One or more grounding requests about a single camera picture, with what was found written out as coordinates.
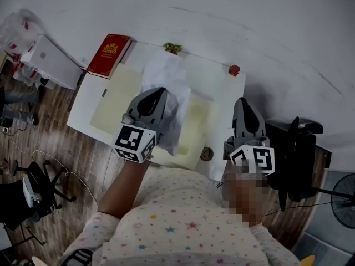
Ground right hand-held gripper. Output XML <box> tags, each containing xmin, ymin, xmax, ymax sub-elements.
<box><xmin>222</xmin><ymin>96</ymin><xmax>276</xmax><ymax>176</ymax></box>

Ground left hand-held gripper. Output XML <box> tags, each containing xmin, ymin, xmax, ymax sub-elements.
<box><xmin>111</xmin><ymin>86</ymin><xmax>170</xmax><ymax>164</ymax></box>

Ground white cloth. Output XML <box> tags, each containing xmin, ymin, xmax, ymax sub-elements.
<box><xmin>141</xmin><ymin>49</ymin><xmax>192</xmax><ymax>156</ymax></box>

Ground cream folder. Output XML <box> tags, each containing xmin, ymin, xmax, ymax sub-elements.
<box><xmin>89</xmin><ymin>62</ymin><xmax>220</xmax><ymax>170</ymax></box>

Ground person's right forearm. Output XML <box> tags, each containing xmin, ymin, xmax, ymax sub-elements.
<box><xmin>221</xmin><ymin>162</ymin><xmax>268</xmax><ymax>228</ymax></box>

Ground person's left forearm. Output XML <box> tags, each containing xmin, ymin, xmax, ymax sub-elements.
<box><xmin>97</xmin><ymin>159</ymin><xmax>152</xmax><ymax>220</ymax></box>

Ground round black desk grommet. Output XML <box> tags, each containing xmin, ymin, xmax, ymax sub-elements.
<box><xmin>200</xmin><ymin>146</ymin><xmax>215</xmax><ymax>162</ymax></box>

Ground small red flower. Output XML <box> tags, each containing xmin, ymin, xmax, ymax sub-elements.
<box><xmin>227</xmin><ymin>64</ymin><xmax>241</xmax><ymax>78</ymax></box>

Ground small green plant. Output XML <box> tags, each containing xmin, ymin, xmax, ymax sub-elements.
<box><xmin>163</xmin><ymin>42</ymin><xmax>183</xmax><ymax>56</ymax></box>

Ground black high-back office chair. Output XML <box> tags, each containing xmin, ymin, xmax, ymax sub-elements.
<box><xmin>264</xmin><ymin>116</ymin><xmax>324</xmax><ymax>212</ymax></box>

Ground red hardcover book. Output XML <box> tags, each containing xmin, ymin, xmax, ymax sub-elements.
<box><xmin>86</xmin><ymin>33</ymin><xmax>132</xmax><ymax>80</ymax></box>

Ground white cabinet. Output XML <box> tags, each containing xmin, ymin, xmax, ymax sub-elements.
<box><xmin>20</xmin><ymin>34</ymin><xmax>84</xmax><ymax>91</ymax></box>

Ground star print pyjamas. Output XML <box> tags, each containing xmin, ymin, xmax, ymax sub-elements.
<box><xmin>56</xmin><ymin>166</ymin><xmax>302</xmax><ymax>266</ymax></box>

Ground black standing fan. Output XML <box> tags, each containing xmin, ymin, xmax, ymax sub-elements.
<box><xmin>310</xmin><ymin>173</ymin><xmax>355</xmax><ymax>230</ymax></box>

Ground white device on chair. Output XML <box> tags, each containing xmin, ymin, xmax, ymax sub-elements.
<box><xmin>22</xmin><ymin>173</ymin><xmax>43</xmax><ymax>208</ymax></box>

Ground yellow board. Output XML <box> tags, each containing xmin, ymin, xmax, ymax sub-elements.
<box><xmin>300</xmin><ymin>254</ymin><xmax>317</xmax><ymax>266</ymax></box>

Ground clear plastic bag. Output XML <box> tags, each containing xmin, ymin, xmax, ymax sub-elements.
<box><xmin>0</xmin><ymin>8</ymin><xmax>45</xmax><ymax>55</ymax></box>

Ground black swivel chair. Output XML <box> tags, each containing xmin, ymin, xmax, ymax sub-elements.
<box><xmin>0</xmin><ymin>159</ymin><xmax>77</xmax><ymax>231</ymax></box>

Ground white floor cable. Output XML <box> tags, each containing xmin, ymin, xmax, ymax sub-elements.
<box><xmin>8</xmin><ymin>137</ymin><xmax>99</xmax><ymax>208</ymax></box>

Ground black and white strap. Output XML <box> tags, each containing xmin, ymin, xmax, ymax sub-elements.
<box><xmin>64</xmin><ymin>248</ymin><xmax>94</xmax><ymax>266</ymax></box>

